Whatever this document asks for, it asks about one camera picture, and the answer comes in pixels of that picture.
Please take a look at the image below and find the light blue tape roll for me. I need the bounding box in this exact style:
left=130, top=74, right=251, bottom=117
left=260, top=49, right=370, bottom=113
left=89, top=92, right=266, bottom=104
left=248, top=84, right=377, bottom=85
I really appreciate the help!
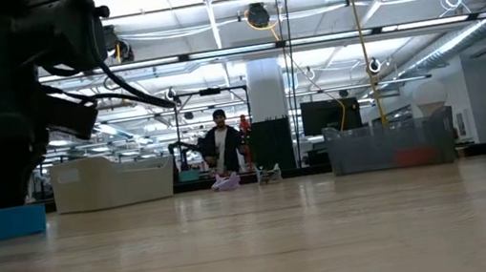
left=0, top=202, right=50, bottom=241

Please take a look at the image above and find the dark grey translucent bin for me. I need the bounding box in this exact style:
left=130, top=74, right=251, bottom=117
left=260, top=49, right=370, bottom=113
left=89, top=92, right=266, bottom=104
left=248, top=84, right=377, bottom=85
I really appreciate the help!
left=321, top=105, right=460, bottom=181

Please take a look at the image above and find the yellow hanging cable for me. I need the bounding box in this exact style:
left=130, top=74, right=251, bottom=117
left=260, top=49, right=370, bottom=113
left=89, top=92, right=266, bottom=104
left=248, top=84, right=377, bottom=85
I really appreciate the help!
left=345, top=0, right=391, bottom=132

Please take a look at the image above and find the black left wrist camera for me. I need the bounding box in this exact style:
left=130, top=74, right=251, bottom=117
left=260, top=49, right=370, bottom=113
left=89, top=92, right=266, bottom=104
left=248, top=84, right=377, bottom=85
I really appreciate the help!
left=41, top=87, right=103, bottom=147

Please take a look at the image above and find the black background station frame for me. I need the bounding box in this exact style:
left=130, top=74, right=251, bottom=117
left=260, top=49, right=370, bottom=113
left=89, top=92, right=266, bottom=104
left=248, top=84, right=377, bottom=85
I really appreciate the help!
left=170, top=82, right=262, bottom=184

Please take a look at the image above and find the pale plastic bin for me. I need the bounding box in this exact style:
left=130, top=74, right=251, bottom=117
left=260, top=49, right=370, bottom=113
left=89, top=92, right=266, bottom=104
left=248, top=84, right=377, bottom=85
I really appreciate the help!
left=48, top=145, right=180, bottom=217

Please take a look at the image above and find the grey staple remover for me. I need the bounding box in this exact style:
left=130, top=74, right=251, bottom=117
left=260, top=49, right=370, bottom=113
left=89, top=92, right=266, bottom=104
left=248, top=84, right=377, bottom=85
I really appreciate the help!
left=254, top=162, right=284, bottom=186

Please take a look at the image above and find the black cabinet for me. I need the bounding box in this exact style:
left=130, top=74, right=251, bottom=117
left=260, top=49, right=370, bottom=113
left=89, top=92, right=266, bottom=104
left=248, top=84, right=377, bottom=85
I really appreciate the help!
left=247, top=115, right=298, bottom=175

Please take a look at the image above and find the white light bulb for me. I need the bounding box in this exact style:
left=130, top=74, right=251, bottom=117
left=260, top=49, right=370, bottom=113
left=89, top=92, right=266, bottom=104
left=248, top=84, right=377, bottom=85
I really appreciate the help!
left=410, top=77, right=452, bottom=120

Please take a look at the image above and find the black background monitor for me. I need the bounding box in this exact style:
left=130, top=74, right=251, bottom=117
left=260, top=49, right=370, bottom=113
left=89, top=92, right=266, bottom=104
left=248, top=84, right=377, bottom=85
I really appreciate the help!
left=299, top=94, right=365, bottom=138

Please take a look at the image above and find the teal box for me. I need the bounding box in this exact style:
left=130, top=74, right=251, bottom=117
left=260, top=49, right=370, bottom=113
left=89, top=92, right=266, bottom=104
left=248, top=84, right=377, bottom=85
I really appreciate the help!
left=177, top=168, right=202, bottom=184

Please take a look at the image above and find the red background object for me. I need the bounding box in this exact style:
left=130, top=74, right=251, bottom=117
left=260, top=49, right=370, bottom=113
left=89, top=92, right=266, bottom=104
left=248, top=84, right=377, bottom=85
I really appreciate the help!
left=236, top=113, right=259, bottom=171

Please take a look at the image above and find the person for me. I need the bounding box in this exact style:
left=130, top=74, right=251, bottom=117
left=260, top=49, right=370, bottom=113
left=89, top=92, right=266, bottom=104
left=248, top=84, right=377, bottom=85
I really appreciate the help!
left=193, top=105, right=252, bottom=180

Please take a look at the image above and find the black hanging cable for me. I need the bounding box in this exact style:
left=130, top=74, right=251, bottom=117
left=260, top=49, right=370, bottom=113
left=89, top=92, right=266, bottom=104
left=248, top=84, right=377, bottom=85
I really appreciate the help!
left=273, top=0, right=314, bottom=167

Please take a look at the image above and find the red tape roll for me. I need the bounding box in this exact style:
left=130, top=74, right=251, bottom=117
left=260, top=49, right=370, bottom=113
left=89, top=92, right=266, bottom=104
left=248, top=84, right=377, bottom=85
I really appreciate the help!
left=391, top=141, right=442, bottom=170

